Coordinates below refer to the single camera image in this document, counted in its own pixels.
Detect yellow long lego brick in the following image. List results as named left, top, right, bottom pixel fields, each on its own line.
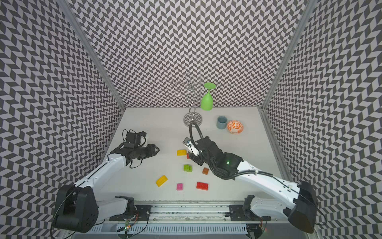
left=156, top=175, right=168, bottom=187

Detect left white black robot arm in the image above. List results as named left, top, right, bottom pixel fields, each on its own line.
left=51, top=144, right=160, bottom=233

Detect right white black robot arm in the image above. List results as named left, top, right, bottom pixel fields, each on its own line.
left=183, top=136, right=318, bottom=234

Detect brown lego brick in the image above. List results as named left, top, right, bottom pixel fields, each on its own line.
left=202, top=168, right=209, bottom=175

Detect yellow curved lego brick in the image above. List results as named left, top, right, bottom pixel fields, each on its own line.
left=177, top=149, right=188, bottom=156

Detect red long lego brick front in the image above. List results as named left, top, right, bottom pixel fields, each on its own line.
left=196, top=182, right=209, bottom=191

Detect pink lego brick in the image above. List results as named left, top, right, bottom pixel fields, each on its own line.
left=176, top=183, right=183, bottom=191

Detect grey blue cup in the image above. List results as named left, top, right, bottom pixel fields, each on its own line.
left=216, top=116, right=228, bottom=129

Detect orange patterned small bowl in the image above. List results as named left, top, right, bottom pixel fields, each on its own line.
left=227, top=120, right=244, bottom=134

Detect green plastic wine glass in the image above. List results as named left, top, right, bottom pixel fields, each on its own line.
left=201, top=82, right=216, bottom=111

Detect chrome mug tree stand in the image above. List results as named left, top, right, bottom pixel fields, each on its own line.
left=170, top=74, right=204, bottom=127

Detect white vent grille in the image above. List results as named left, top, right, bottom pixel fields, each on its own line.
left=85, top=224, right=247, bottom=235

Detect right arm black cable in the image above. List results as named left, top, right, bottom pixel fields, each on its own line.
left=189, top=120, right=207, bottom=150

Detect aluminium front rail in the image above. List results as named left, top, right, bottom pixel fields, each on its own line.
left=67, top=201, right=315, bottom=225

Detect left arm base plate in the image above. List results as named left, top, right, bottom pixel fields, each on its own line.
left=108, top=205, right=152, bottom=222

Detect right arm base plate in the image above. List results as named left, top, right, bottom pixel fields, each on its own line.
left=229, top=205, right=271, bottom=222

